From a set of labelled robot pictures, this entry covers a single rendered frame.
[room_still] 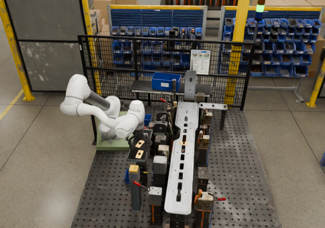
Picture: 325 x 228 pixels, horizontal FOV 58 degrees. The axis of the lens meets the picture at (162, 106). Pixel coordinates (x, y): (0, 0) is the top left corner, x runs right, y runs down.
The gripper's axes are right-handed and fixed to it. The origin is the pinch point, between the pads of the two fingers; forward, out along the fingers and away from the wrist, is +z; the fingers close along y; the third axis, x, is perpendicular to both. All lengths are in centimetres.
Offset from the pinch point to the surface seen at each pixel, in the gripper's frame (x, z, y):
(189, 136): 49, 22, 30
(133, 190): -17.2, 27.1, 0.2
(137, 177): -17.2, 11.9, 4.0
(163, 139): 30.2, 14.4, 10.6
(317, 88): 294, 87, 192
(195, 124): 68, 22, 33
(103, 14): 437, 46, -230
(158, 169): 0.0, 18.1, 14.7
